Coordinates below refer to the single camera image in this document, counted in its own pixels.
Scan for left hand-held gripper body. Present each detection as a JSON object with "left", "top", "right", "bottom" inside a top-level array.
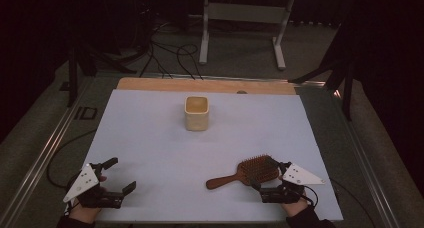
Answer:
[{"left": 63, "top": 163, "right": 124, "bottom": 209}]

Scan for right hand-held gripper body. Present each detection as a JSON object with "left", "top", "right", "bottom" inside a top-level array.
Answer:
[{"left": 259, "top": 161, "right": 326, "bottom": 204}]

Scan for brown wooden hairbrush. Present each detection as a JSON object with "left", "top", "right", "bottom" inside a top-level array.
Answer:
[{"left": 205, "top": 154, "right": 281, "bottom": 191}]

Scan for cream square cup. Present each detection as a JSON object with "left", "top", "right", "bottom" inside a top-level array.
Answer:
[{"left": 184, "top": 95, "right": 210, "bottom": 132}]

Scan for person's right hand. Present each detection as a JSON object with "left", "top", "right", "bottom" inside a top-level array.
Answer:
[{"left": 280, "top": 196, "right": 310, "bottom": 218}]

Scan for person's left hand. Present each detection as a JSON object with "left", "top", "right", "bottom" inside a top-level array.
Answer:
[{"left": 68, "top": 197, "right": 102, "bottom": 224}]

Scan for white table sheet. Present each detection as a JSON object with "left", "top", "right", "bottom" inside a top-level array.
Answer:
[{"left": 61, "top": 88, "right": 344, "bottom": 223}]

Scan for black tripod stand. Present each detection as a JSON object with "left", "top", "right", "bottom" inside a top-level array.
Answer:
[
  {"left": 288, "top": 19, "right": 357, "bottom": 122},
  {"left": 66, "top": 42, "right": 138, "bottom": 108}
]

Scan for right hand-held gripper cable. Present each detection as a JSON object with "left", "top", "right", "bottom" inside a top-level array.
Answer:
[{"left": 301, "top": 184, "right": 320, "bottom": 207}]

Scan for black cable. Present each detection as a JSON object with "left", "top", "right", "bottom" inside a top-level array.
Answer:
[
  {"left": 329, "top": 177, "right": 378, "bottom": 228},
  {"left": 46, "top": 129, "right": 98, "bottom": 191}
]

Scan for black floor cables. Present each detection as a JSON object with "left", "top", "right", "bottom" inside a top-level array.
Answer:
[{"left": 139, "top": 19, "right": 205, "bottom": 81}]

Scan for white metal stand frame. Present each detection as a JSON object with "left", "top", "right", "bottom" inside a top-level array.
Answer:
[{"left": 198, "top": 0, "right": 297, "bottom": 71}]

